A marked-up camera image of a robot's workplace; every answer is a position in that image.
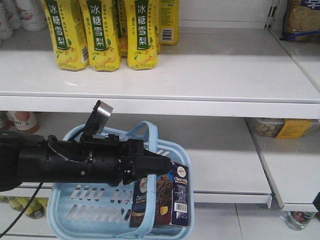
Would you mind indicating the biscuit pack blue wrapper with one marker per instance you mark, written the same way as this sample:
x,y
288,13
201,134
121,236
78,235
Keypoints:
x,y
301,21

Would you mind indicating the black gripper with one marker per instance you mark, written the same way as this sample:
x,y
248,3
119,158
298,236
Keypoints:
x,y
96,160

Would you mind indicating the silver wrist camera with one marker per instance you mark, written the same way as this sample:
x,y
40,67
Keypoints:
x,y
98,118

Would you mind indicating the yellow pear drink bottle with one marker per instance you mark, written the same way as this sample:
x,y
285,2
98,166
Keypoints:
x,y
169,22
141,37
67,32
101,34

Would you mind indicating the peach drink bottle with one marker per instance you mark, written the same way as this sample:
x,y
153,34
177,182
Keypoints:
x,y
24,121

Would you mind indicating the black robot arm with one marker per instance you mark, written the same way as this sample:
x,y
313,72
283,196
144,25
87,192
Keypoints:
x,y
30,158

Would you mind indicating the white store shelf board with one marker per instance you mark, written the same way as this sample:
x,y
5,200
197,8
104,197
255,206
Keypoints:
x,y
219,72

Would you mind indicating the blue chocolate cookie box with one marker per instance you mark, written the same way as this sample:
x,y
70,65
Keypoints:
x,y
171,203

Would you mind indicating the yellow packaged food tray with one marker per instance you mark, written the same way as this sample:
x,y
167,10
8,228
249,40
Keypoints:
x,y
282,128

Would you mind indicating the light blue shopping basket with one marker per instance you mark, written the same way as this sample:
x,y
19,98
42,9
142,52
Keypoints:
x,y
96,211

